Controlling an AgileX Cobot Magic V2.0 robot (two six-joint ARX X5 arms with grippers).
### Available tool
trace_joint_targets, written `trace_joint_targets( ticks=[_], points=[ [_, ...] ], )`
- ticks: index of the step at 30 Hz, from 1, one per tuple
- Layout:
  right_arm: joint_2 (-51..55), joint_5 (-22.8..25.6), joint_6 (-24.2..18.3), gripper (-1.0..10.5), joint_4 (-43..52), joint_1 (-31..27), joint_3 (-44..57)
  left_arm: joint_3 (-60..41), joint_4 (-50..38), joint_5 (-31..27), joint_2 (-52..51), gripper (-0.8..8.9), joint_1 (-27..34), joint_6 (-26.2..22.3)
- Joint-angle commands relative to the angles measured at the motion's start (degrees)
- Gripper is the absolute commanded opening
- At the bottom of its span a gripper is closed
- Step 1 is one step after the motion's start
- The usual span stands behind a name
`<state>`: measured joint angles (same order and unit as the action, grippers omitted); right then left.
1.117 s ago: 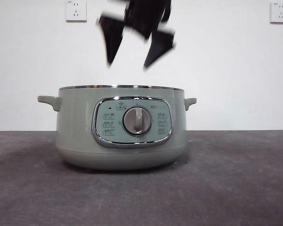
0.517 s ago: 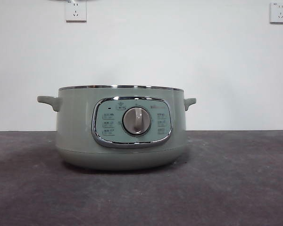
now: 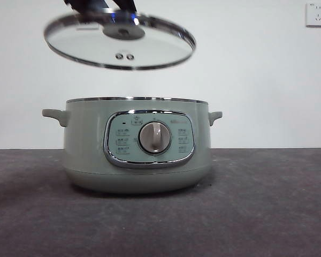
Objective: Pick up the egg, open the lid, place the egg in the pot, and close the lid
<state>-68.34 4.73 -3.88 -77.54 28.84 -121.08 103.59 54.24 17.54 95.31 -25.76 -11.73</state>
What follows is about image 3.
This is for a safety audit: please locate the glass lid with green knob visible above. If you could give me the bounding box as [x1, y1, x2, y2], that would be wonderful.
[43, 10, 197, 71]

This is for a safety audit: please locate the pale green electric pot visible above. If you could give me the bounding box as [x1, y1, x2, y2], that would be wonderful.
[41, 96, 224, 193]

